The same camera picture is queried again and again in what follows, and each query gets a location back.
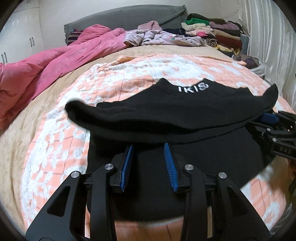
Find person's right hand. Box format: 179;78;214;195
288;159;295;204

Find grey headboard cover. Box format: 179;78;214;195
64;4;187;40

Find lilac crumpled clothes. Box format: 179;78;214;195
123;21;206;47

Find black sweater with orange print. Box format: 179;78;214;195
65;78;278;221

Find white wardrobe doors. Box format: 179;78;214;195
0;8;45;64

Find beige bed cover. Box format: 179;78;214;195
1;45;230;230

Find stack of folded clothes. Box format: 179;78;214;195
165;13;260;69

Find white curtain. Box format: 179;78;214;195
238;0;295;109

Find pink quilt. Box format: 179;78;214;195
1;25;126;130

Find striped dark pillow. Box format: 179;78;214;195
66;29;83;46

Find peach and white blanket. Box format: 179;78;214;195
21;54;292;240

